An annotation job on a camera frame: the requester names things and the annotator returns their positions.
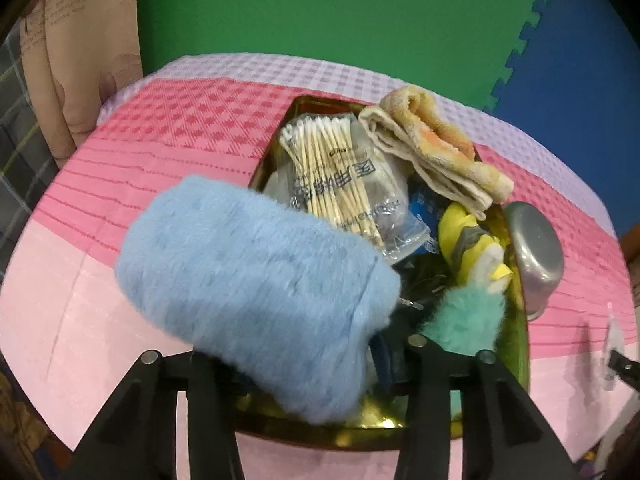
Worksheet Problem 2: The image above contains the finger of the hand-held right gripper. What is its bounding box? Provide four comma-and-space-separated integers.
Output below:
607, 347, 640, 391

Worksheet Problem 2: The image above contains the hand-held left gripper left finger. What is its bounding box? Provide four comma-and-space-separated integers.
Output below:
65, 349, 247, 480

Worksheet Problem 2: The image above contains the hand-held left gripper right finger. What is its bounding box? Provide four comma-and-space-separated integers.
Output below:
370, 335, 576, 480

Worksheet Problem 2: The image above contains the gold tin box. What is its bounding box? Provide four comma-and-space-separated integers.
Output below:
235, 95, 532, 453

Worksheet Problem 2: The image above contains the teal fluffy scrunchie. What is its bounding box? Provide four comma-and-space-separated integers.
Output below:
417, 282, 509, 361

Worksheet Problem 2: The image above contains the light blue fluffy cloth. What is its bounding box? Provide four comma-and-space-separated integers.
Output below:
114, 174, 404, 426

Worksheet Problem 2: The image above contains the yellow plush toy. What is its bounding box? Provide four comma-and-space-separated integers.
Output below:
437, 202, 514, 296

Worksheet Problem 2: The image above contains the blue black drink packet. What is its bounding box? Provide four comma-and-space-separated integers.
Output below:
395, 180, 451, 311

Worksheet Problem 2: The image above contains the cotton swab bag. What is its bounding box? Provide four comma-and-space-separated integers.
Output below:
262, 116, 431, 264

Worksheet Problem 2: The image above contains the orange beige towel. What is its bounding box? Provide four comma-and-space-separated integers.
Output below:
357, 86, 516, 221

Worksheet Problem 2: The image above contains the steel bowl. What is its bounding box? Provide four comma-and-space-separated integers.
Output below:
502, 201, 566, 321

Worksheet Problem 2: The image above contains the blue foam mat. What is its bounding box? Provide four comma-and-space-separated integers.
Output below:
482, 0, 640, 241

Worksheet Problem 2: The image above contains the pink checkered tablecloth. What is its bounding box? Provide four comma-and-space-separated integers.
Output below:
0, 52, 640, 480

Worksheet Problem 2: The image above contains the grey plaid cloth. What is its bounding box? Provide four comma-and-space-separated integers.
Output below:
0, 35, 62, 281

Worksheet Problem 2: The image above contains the green foam mat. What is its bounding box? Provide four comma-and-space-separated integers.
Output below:
135, 0, 559, 111

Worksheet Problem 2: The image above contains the beige printed curtain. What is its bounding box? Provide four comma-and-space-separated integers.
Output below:
20, 0, 146, 171

